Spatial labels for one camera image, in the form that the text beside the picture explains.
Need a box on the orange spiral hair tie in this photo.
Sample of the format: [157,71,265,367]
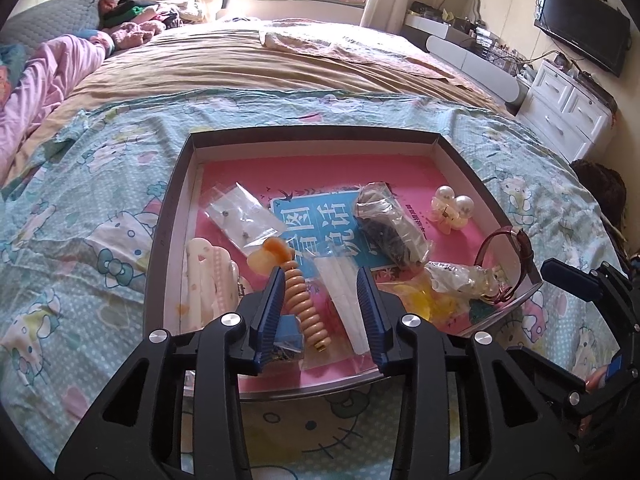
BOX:
[248,239,332,353]

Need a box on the cosmetics clutter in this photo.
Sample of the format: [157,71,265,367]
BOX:
[410,2,531,73]

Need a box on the pink quilt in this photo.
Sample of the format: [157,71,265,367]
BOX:
[0,32,113,186]

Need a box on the white vanity table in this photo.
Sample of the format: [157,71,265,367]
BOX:
[404,12,531,111]

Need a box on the tan blanket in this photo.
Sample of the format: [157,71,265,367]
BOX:
[45,17,506,126]

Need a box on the pearl hair clip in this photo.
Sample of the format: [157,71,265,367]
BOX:
[431,185,475,233]

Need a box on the clear bag with bead bracelet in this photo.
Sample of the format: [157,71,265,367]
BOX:
[426,260,501,306]

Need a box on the vanity mirror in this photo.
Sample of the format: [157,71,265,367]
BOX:
[442,0,483,23]

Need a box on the grey quilted pillow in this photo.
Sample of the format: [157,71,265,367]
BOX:
[0,0,101,48]

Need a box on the cartoon print bedsheet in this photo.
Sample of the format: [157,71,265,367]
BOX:
[0,87,626,480]

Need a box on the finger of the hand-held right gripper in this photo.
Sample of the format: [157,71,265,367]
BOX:
[507,344,640,453]
[541,257,640,348]

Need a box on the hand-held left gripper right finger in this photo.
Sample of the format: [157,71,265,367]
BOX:
[356,265,588,480]

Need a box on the clear bag of dark beads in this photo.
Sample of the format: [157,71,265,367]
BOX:
[352,181,433,268]

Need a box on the pink fluffy garment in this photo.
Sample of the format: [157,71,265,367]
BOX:
[110,22,156,51]

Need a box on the grey cardboard box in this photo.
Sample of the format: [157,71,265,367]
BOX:
[144,127,545,401]

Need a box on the pale lace blanket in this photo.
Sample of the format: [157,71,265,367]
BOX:
[259,30,458,81]

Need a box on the white drawer cabinet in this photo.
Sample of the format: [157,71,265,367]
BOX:
[517,57,618,163]

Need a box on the dark brown bundle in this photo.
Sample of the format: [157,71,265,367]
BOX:
[570,159,628,241]

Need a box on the white hair claw clip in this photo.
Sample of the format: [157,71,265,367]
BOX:
[180,237,243,331]

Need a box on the clear bag with white strips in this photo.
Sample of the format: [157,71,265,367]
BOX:
[315,255,373,356]

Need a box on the pile of clothes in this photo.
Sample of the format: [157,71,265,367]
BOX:
[97,0,208,51]

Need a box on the small zip bag with earrings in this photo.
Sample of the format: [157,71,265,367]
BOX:
[207,183,288,256]

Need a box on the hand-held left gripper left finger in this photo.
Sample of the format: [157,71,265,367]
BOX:
[55,266,288,480]

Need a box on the black flat television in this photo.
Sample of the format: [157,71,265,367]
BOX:
[534,0,632,78]

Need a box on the yellow bangle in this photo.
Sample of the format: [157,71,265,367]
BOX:
[400,282,437,321]

